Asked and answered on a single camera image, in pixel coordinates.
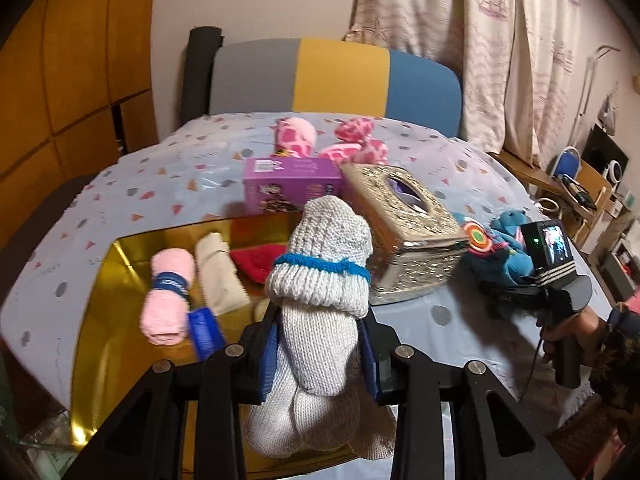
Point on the person's right hand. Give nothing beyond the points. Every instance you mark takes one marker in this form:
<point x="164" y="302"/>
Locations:
<point x="587" y="332"/>

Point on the purple cardboard box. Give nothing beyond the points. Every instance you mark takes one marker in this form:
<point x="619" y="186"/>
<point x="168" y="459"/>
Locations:
<point x="295" y="185"/>

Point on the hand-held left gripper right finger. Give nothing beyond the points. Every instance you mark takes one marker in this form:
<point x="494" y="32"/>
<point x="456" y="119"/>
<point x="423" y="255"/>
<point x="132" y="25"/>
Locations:
<point x="375" y="365"/>

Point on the grey yellow blue chair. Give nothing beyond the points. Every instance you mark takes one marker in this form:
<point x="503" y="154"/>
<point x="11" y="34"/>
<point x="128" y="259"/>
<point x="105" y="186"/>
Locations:
<point x="345" y="80"/>

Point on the person's brown patterned clothing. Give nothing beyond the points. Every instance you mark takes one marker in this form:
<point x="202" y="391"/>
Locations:
<point x="585" y="440"/>

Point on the wooden wardrobe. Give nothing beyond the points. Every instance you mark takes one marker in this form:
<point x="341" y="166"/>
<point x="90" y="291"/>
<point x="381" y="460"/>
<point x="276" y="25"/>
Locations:
<point x="65" y="85"/>

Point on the blue plush toy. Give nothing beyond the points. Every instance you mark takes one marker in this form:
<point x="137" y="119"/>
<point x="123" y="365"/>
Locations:
<point x="505" y="250"/>

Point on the clear plastic bag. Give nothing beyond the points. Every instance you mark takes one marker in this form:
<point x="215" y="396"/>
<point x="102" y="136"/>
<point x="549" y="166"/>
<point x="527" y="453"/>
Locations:
<point x="47" y="447"/>

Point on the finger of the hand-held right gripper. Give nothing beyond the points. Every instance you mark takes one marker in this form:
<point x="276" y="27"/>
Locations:
<point x="505" y="295"/>

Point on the blue ribbed card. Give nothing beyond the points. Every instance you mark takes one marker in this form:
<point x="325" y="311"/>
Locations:
<point x="202" y="332"/>

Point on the person's right forearm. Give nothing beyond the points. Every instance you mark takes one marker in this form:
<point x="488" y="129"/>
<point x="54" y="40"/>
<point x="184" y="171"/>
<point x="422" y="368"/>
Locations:
<point x="620" y="360"/>

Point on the wooden side table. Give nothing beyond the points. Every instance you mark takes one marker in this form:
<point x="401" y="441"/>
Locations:
<point x="530" y="172"/>

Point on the white round fan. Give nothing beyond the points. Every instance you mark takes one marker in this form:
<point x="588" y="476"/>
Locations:
<point x="616" y="171"/>

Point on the pink socks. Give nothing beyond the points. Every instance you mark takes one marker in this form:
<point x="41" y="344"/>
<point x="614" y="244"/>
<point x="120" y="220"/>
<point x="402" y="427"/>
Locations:
<point x="165" y="305"/>

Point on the blue folding chair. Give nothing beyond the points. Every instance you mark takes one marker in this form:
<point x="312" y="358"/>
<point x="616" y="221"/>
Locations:
<point x="567" y="162"/>

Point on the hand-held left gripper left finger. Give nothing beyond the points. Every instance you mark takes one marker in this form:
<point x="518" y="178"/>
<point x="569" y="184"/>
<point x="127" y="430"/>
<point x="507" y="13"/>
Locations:
<point x="260" y="365"/>

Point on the red knitted hat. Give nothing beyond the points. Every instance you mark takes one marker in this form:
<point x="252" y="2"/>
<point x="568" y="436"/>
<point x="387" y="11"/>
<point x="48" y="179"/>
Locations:
<point x="257" y="260"/>

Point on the beige cloth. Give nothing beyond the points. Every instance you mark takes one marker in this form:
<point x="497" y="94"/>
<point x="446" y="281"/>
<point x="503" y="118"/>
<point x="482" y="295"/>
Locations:
<point x="220" y="275"/>

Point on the cream printed curtain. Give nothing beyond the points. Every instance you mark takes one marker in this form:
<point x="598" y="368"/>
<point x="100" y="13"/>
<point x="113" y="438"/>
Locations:
<point x="475" y="45"/>

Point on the grey knitted socks blue band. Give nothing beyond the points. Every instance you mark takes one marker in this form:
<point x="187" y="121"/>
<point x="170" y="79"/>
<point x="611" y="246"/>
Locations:
<point x="320" y="310"/>

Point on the ornate gold tissue box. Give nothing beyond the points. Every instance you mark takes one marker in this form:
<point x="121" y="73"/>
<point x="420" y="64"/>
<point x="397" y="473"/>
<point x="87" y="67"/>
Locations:
<point x="410" y="240"/>

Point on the pink spotted plush toy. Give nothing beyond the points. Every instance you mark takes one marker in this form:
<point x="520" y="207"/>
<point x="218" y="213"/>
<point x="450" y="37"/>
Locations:
<point x="355" y="142"/>
<point x="295" y="137"/>

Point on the gold metal tray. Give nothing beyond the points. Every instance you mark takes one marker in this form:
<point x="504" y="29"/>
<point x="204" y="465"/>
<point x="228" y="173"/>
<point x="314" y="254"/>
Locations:
<point x="125" y="320"/>

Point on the white metal stand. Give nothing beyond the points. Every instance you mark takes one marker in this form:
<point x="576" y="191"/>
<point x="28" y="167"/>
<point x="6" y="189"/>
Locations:
<point x="587" y="80"/>

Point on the black monitor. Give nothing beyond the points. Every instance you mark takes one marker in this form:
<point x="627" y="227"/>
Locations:
<point x="600" y="150"/>

